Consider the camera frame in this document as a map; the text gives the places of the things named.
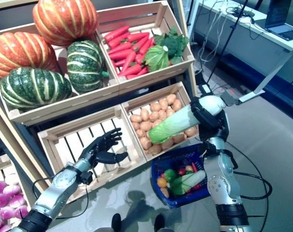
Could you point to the green striped pumpkin with stem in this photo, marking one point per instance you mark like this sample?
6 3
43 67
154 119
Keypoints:
84 66

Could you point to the wooden potato crate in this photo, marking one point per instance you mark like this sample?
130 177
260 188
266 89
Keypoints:
151 97

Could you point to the blue plastic shopping basket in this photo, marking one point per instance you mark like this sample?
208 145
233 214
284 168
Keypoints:
182 201

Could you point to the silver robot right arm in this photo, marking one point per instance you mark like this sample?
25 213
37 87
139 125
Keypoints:
221 183

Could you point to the orange fruit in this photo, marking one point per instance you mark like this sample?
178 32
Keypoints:
161 182

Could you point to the large orange striped pumpkin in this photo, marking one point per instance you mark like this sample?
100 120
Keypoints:
64 21

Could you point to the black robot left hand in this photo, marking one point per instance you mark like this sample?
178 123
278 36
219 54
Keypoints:
95 152

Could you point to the pale onion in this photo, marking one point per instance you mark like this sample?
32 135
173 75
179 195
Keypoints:
189 168

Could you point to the wooden carrot crate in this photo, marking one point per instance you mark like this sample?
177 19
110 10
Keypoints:
156 75

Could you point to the red orange carrot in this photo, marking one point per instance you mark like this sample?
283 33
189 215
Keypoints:
138 37
130 70
120 47
116 33
129 60

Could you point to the black tripod pole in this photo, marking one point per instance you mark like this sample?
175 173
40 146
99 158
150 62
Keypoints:
226 40

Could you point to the dark green broccoli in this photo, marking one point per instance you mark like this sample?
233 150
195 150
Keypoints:
175 43

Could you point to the wooden onion crate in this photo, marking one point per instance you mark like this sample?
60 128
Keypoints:
1 166

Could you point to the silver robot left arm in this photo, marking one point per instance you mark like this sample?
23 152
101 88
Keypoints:
57 188

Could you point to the green leafy lettuce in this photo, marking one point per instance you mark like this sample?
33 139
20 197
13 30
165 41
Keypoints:
157 59

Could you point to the brown potato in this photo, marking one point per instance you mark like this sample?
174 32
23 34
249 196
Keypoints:
167 144
180 138
156 149
165 192
176 105
136 118
155 107
145 143
191 131
171 99
144 115

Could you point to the red bell pepper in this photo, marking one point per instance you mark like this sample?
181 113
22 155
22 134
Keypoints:
196 186

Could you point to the wooden pumpkin crate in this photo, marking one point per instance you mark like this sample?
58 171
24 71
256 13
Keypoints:
64 106

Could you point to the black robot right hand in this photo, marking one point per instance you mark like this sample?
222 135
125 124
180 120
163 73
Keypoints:
209 123

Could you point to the red apple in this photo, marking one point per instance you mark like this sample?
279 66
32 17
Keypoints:
181 171

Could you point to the grey box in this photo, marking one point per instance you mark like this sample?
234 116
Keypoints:
230 97

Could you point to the dark laptop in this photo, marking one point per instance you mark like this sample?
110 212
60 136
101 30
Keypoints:
277 12

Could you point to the long red chili pepper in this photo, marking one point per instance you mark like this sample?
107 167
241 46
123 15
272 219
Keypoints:
194 167

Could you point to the green white napa cabbage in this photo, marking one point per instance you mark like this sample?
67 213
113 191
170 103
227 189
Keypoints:
190 181
173 125

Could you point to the black power adapter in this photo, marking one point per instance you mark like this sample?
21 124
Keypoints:
206 88

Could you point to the white desk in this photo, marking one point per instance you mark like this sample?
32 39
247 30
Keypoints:
260 30

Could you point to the wooden slatted crate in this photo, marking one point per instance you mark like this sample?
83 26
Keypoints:
76 125

